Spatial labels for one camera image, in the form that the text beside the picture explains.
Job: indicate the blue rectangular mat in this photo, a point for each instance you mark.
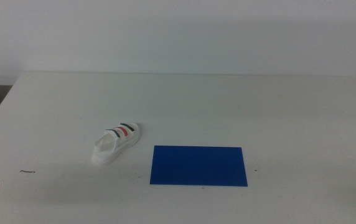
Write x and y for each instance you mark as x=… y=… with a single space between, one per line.
x=198 y=166

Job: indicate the small dark thread scrap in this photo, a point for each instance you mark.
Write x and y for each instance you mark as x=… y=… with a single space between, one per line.
x=27 y=171

